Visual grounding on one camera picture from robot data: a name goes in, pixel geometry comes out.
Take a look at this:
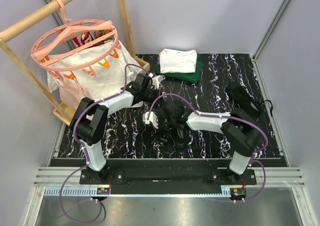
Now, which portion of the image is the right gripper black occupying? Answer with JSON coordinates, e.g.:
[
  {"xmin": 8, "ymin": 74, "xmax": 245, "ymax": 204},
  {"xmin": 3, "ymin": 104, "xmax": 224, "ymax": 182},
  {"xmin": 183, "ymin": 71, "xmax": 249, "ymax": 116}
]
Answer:
[{"xmin": 151, "ymin": 117, "xmax": 176, "ymax": 144}]

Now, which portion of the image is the black canvas sneaker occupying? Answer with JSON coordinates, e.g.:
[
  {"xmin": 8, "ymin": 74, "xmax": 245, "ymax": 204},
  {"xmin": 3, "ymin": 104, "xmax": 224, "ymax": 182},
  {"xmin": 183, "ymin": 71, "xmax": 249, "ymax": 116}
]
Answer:
[{"xmin": 152, "ymin": 99, "xmax": 191, "ymax": 148}]

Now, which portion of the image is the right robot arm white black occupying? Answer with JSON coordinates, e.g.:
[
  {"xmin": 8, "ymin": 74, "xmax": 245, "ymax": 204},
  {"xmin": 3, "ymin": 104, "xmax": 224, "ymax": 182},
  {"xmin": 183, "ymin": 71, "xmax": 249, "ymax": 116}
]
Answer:
[{"xmin": 143, "ymin": 100, "xmax": 265, "ymax": 185}]

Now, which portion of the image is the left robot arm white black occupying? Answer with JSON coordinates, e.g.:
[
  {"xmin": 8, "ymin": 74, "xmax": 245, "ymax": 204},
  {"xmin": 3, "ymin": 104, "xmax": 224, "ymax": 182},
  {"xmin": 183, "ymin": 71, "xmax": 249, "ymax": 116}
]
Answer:
[{"xmin": 70, "ymin": 73, "xmax": 165, "ymax": 184}]

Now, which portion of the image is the folded white t-shirt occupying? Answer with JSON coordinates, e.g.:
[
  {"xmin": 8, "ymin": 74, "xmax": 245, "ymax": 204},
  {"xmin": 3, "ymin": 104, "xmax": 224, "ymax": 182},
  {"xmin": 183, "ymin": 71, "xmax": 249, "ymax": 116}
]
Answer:
[{"xmin": 159, "ymin": 49, "xmax": 198, "ymax": 74}]

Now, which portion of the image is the folded green garment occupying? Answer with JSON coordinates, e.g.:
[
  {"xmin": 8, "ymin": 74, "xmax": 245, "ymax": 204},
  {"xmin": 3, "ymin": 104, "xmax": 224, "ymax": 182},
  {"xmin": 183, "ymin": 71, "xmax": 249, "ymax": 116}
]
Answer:
[{"xmin": 155, "ymin": 54, "xmax": 203, "ymax": 84}]

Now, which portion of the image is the white cloth hanging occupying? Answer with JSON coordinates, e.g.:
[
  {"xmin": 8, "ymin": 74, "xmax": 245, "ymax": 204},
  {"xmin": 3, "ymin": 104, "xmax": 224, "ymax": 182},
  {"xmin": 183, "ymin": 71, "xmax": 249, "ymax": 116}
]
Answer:
[{"xmin": 47, "ymin": 42, "xmax": 142, "ymax": 100}]

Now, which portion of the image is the pink cloth hanging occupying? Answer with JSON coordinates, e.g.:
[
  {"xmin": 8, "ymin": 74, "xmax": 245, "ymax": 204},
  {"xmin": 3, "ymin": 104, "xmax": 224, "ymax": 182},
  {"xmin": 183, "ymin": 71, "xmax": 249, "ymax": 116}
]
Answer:
[{"xmin": 59, "ymin": 82, "xmax": 91, "ymax": 110}]

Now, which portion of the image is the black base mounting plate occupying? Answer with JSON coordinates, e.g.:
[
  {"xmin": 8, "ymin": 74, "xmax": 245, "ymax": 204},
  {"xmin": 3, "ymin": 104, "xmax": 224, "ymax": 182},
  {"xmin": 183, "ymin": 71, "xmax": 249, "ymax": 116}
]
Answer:
[{"xmin": 79, "ymin": 159, "xmax": 257, "ymax": 196}]

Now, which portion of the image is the pink round clip hanger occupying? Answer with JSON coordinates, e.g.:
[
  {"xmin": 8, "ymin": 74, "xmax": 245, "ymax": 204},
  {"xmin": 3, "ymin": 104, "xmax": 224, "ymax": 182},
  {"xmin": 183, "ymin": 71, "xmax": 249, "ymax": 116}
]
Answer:
[{"xmin": 30, "ymin": 0, "xmax": 121, "ymax": 81}]

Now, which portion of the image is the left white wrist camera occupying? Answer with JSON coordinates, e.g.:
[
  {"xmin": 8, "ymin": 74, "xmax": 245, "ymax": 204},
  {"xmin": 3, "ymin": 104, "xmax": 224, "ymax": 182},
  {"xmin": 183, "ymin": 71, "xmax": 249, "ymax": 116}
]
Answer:
[{"xmin": 148, "ymin": 73, "xmax": 166, "ymax": 90}]

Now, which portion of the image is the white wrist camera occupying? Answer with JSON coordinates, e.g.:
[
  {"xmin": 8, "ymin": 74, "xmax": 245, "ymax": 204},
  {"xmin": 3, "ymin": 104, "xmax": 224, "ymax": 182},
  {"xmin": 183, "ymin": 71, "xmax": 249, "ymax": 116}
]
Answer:
[
  {"xmin": 148, "ymin": 73, "xmax": 166, "ymax": 90},
  {"xmin": 142, "ymin": 111, "xmax": 159, "ymax": 129}
]

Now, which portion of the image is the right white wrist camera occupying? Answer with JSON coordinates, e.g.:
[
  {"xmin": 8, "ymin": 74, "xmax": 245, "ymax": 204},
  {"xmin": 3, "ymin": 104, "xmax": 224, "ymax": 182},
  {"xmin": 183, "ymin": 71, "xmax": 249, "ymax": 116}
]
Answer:
[{"xmin": 142, "ymin": 111, "xmax": 159, "ymax": 129}]

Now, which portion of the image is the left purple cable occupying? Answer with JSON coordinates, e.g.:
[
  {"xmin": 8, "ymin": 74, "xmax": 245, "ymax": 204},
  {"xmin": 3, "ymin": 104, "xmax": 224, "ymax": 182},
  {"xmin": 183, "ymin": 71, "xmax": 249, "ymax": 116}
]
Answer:
[{"xmin": 58, "ymin": 63, "xmax": 143, "ymax": 224}]

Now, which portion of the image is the wooden drying rack frame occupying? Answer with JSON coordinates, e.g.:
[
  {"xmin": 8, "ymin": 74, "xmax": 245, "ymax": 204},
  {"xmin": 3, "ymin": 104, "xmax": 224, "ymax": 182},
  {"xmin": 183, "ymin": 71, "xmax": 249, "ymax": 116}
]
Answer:
[{"xmin": 0, "ymin": 0, "xmax": 151, "ymax": 126}]

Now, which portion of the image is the aluminium rail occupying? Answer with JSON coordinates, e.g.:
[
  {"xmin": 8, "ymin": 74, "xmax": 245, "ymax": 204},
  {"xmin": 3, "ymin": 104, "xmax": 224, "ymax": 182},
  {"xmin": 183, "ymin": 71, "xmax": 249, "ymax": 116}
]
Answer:
[{"xmin": 33, "ymin": 167, "xmax": 305, "ymax": 198}]

